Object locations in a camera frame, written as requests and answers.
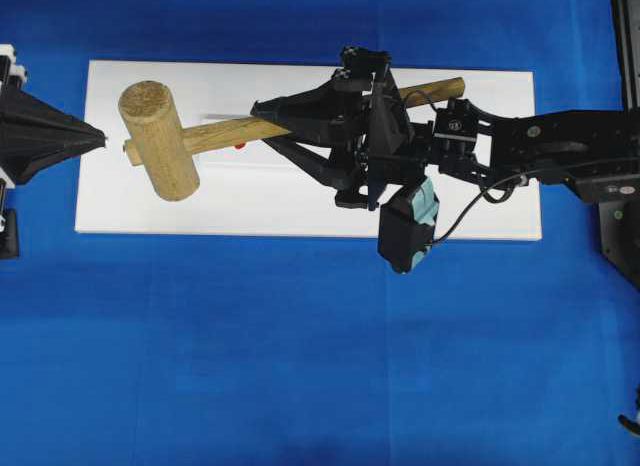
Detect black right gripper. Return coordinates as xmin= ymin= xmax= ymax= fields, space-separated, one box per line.
xmin=250 ymin=46 xmax=433 ymax=211

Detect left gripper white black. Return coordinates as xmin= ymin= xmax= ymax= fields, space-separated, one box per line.
xmin=0 ymin=43 xmax=109 ymax=260

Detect wooden mallet hammer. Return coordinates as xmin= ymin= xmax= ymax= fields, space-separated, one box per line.
xmin=118 ymin=76 xmax=465 ymax=209

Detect black right arm base stand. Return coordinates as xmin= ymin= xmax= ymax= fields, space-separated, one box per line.
xmin=597 ymin=0 xmax=640 ymax=287

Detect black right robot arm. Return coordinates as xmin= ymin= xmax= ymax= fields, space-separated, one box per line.
xmin=251 ymin=47 xmax=639 ymax=209

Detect large white foam board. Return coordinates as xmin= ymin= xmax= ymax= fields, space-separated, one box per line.
xmin=75 ymin=60 xmax=542 ymax=241

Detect black clip bottom right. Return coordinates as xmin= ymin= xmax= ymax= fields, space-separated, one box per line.
xmin=617 ymin=387 xmax=640 ymax=438

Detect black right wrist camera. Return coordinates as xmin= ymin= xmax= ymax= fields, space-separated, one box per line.
xmin=378 ymin=177 xmax=439 ymax=274

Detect black camera cable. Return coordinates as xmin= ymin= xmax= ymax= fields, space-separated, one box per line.
xmin=429 ymin=173 xmax=531 ymax=245

